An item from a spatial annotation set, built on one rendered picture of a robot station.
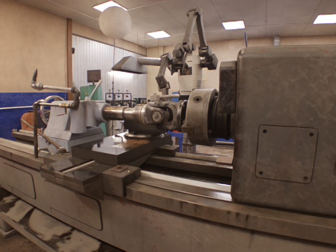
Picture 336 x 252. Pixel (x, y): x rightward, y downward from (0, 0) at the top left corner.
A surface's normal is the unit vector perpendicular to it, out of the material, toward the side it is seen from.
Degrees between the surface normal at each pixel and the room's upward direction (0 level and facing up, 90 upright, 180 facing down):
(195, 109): 72
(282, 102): 90
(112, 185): 90
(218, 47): 90
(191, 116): 83
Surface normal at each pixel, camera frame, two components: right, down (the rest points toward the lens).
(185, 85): -0.57, 0.12
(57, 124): -0.40, -0.28
